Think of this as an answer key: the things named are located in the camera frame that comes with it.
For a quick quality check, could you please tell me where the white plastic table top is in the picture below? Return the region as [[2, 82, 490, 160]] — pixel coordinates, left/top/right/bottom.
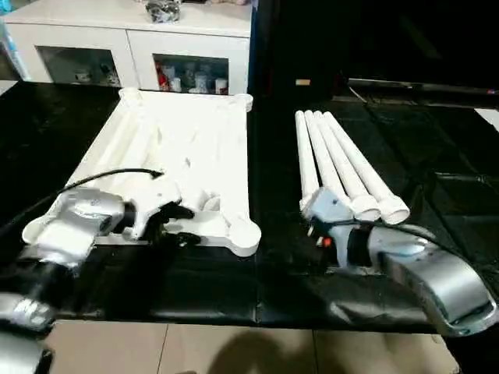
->
[[22, 88, 262, 258]]

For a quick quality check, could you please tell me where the white plastic table leg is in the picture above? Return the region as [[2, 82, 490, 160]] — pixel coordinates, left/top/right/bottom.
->
[[304, 111, 345, 199], [323, 111, 411, 227], [295, 111, 320, 199], [313, 111, 383, 223]]

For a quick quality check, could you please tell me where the black work mat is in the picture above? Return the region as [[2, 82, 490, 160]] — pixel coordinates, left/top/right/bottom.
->
[[0, 78, 499, 336]]

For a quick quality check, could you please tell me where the white glass-door cabinet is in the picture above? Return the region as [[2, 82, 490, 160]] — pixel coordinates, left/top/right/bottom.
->
[[0, 0, 254, 96]]

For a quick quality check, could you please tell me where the grey crumpled object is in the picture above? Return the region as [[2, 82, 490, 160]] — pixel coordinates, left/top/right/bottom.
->
[[146, 0, 182, 23]]

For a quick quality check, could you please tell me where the white flat strip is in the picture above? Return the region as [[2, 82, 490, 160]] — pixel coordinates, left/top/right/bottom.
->
[[474, 108, 499, 132]]

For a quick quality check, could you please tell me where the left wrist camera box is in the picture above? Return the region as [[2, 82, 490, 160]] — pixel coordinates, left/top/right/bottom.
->
[[125, 178, 184, 238]]

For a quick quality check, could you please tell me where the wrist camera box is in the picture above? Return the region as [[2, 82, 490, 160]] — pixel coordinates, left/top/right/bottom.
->
[[125, 178, 184, 238], [303, 187, 352, 227]]

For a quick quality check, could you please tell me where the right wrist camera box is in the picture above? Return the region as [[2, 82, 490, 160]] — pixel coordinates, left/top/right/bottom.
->
[[303, 187, 352, 227]]

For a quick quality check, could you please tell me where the dark long rail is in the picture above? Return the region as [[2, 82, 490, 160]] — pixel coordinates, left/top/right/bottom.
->
[[347, 76, 499, 98]]

